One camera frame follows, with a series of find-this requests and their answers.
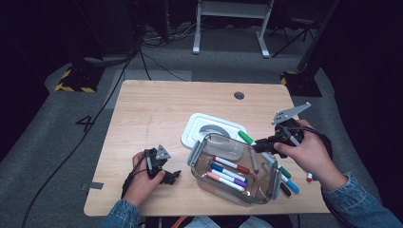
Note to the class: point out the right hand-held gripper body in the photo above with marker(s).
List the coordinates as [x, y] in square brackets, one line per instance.
[286, 114]

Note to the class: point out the bright green cap marker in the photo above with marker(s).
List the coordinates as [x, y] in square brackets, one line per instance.
[245, 137]

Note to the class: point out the grey tape strip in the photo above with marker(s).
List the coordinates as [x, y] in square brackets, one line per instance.
[93, 186]

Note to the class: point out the white box lid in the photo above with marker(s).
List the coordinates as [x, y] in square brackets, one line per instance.
[198, 126]

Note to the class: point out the person's right hand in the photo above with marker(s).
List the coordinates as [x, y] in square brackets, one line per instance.
[313, 158]

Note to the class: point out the dark red cap marker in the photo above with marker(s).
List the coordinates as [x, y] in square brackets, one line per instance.
[243, 170]

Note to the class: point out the dark slanted post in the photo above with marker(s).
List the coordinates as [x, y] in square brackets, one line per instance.
[316, 38]

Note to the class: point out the person's legs in jeans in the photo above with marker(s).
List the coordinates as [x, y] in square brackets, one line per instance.
[202, 223]

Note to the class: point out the white desk frame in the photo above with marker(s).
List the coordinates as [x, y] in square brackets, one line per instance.
[233, 9]

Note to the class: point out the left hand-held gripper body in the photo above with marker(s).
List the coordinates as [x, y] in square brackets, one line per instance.
[156, 163]

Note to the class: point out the grey table grommet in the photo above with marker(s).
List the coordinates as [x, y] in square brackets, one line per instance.
[239, 95]

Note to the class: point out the dark green cap marker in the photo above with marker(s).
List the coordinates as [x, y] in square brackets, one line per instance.
[285, 172]

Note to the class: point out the black yellow striped stand base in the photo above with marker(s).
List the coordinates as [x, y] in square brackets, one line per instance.
[301, 85]
[79, 82]

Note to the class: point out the purple cap marker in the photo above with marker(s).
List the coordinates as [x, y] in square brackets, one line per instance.
[241, 183]

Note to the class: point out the person's left hand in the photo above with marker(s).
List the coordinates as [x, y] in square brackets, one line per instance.
[139, 186]

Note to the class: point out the clear plastic storage box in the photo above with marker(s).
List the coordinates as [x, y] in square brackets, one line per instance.
[202, 158]

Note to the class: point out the black tripod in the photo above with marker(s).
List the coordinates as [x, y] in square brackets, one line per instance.
[297, 28]

